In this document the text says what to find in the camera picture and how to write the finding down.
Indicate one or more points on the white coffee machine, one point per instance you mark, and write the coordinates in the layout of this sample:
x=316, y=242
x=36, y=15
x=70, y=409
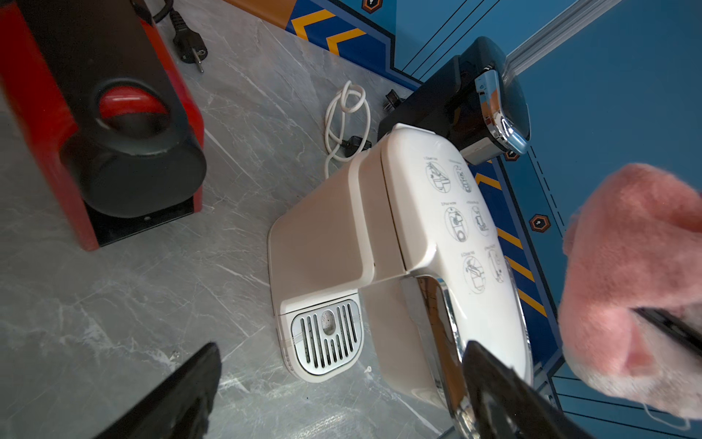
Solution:
x=399, y=246

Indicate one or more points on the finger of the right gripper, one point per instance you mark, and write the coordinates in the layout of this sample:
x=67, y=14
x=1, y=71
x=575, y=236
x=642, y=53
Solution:
x=676, y=329

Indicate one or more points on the black coffee machine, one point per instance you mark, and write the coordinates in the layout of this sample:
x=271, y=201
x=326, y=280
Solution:
x=474, y=101

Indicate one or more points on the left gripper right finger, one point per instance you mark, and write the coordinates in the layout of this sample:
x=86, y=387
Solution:
x=505, y=406

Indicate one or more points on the pink towel cloth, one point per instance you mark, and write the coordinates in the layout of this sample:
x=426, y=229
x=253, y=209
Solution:
x=634, y=244

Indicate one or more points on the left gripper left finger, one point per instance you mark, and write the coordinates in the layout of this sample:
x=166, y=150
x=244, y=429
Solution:
x=180, y=406

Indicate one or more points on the red Nespresso coffee machine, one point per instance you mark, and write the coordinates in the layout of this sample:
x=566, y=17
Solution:
x=104, y=111

